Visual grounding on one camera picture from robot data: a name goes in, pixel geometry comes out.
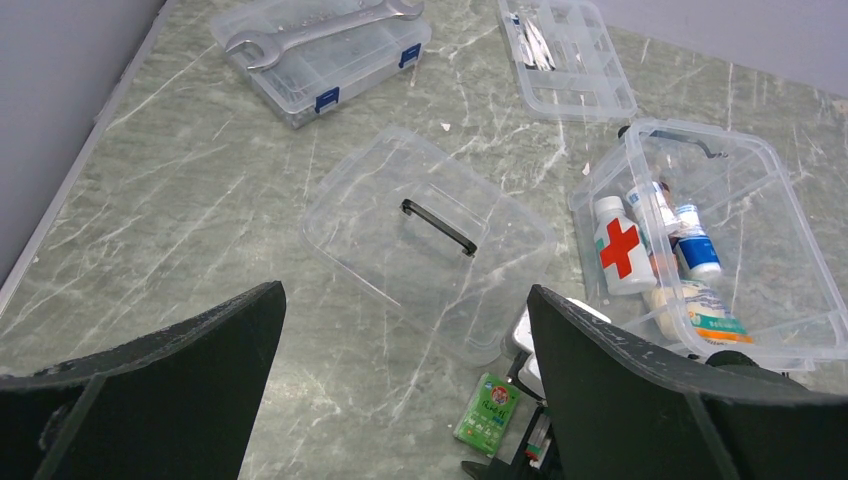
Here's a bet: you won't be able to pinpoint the green sachet packet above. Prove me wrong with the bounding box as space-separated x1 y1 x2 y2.
453 373 521 457

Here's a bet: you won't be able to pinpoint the blue white bandage roll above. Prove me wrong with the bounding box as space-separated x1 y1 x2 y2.
673 204 723 282

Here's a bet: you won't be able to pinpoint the clear kit lid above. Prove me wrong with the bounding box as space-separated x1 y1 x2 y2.
300 127 557 367

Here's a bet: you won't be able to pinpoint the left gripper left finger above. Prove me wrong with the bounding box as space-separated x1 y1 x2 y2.
1 281 286 479

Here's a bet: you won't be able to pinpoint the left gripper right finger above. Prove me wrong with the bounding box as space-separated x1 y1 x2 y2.
527 285 847 479

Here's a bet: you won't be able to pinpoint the metal tweezers in tray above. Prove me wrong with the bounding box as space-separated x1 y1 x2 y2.
509 13 556 72

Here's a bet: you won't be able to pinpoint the clear box with blue latches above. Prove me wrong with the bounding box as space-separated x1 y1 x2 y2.
210 1 432 129

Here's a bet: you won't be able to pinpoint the clear divided organizer tray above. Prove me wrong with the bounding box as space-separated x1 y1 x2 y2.
498 1 637 122

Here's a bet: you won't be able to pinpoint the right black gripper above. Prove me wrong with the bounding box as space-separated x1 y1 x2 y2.
461 310 565 479

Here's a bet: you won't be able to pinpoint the small bandage roll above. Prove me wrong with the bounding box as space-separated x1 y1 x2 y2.
625 181 680 234

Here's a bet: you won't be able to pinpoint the clear medicine kit box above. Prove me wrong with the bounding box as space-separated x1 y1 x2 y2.
568 119 847 371

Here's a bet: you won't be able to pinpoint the silver wrench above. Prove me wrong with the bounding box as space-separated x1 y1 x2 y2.
224 0 425 72

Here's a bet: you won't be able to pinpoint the white medicine bottle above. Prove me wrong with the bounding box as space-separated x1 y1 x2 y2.
594 196 657 296

